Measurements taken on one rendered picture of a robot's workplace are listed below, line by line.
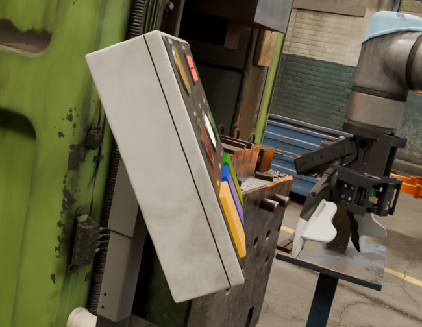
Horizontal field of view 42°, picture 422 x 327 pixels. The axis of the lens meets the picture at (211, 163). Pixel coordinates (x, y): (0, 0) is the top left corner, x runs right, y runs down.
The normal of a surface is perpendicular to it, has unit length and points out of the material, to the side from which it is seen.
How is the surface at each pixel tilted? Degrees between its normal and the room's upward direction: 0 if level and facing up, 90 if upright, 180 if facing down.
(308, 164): 89
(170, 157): 90
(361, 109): 89
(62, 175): 90
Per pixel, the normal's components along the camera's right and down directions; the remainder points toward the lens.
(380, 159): -0.78, -0.04
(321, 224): -0.55, -0.56
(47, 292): -0.45, 0.08
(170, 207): -0.04, 0.19
